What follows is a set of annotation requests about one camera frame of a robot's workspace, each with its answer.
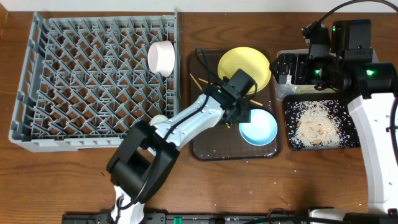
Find dark brown serving tray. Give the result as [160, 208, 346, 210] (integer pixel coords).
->
[187, 48, 283, 161]

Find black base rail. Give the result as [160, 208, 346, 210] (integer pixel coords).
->
[60, 210, 306, 224]

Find yellow plate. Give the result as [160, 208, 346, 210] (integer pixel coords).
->
[218, 47, 271, 95]

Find light blue bowl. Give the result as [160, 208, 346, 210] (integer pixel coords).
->
[239, 109, 278, 146]

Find rice food waste pile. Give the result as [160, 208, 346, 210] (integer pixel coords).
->
[287, 101, 352, 147]

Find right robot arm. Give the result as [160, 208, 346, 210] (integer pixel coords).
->
[270, 19, 397, 223]

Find white pink bowl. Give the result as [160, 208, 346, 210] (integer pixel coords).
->
[147, 40, 175, 77]

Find short wooden chopstick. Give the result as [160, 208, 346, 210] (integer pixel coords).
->
[190, 73, 231, 129]

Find grey dish rack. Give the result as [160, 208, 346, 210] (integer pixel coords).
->
[9, 13, 180, 152]

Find black waste tray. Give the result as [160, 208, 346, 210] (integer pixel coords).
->
[282, 91, 361, 151]

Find long wooden chopstick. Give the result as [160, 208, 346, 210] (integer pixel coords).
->
[194, 78, 263, 106]

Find clear plastic bin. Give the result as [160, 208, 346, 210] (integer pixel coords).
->
[275, 45, 378, 100]

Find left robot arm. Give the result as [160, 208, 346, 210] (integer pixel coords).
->
[106, 69, 257, 223]

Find white paper cup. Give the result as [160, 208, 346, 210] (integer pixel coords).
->
[149, 114, 168, 126]

